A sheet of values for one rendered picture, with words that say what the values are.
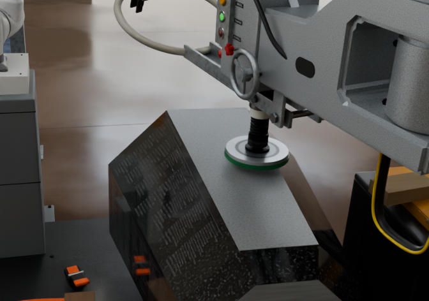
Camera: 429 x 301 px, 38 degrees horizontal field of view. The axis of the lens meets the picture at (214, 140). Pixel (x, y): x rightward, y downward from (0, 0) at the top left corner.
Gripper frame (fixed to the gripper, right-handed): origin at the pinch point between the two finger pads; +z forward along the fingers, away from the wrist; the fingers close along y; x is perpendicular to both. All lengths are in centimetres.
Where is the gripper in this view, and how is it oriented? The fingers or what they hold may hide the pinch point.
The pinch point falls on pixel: (136, 2)
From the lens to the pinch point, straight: 270.9
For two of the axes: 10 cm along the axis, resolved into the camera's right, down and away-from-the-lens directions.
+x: 7.3, -3.4, 5.9
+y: 6.4, 6.4, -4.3
